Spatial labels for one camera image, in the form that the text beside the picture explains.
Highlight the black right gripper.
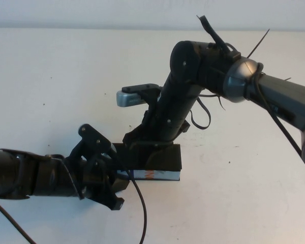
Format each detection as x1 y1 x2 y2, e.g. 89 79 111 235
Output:
122 106 189 168

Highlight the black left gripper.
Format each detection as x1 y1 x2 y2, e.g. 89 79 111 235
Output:
63 152 131 211

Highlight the black glasses case printed front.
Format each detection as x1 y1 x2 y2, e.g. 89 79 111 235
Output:
111 142 182 182

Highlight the braided black left camera cable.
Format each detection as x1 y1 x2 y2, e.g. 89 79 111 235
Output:
0 148 147 244

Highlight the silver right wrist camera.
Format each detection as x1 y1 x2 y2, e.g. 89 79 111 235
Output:
116 89 147 108

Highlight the black left camera mount bracket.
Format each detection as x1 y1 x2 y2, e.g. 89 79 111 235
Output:
70 124 113 163

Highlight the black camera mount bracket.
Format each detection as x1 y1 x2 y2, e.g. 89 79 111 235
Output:
121 83 162 113
70 124 113 163

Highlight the black right camera mount bracket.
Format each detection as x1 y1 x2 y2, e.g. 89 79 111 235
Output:
121 83 162 113

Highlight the black flat cable loop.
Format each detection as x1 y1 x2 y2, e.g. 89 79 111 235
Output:
190 97 211 130

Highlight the thick black cable bundle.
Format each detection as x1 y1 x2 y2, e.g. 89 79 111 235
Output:
196 15 241 59

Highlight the long black arm cable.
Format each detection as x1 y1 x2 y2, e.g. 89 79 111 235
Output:
253 62 305 169

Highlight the long black cable tie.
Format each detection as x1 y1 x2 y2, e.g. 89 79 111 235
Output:
246 28 270 59

